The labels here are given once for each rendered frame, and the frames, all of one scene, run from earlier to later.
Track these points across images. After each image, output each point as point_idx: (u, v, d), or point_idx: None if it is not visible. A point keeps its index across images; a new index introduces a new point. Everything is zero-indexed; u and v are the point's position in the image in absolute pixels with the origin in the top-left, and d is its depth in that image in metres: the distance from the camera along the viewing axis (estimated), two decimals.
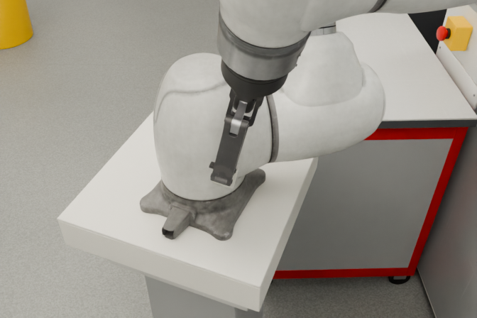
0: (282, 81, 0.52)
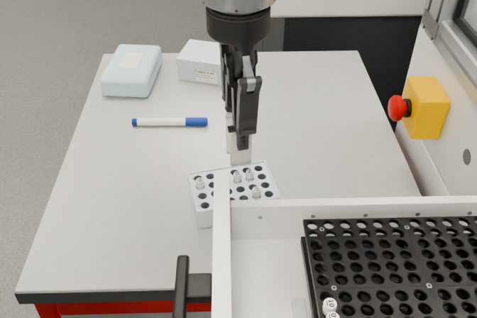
0: (206, 17, 0.58)
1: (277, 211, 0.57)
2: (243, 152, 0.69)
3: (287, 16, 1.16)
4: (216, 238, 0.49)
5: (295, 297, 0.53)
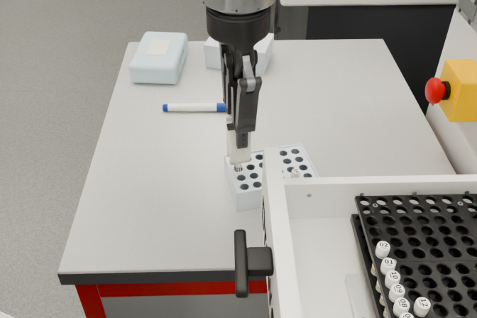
0: (206, 17, 0.58)
1: (327, 188, 0.57)
2: (243, 151, 0.69)
3: (311, 5, 1.16)
4: (274, 213, 0.48)
5: (349, 274, 0.52)
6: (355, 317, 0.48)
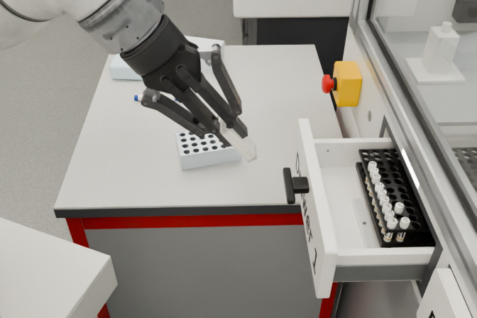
0: (139, 66, 0.58)
1: (340, 145, 0.86)
2: (248, 140, 0.70)
3: (259, 17, 1.44)
4: (308, 156, 0.77)
5: (355, 198, 0.81)
6: (358, 221, 0.77)
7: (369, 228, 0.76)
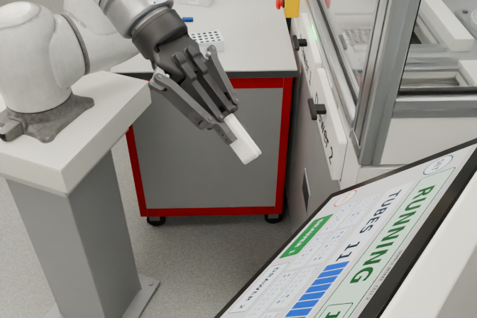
0: (164, 25, 0.65)
1: None
2: None
3: None
4: (306, 28, 1.37)
5: None
6: None
7: None
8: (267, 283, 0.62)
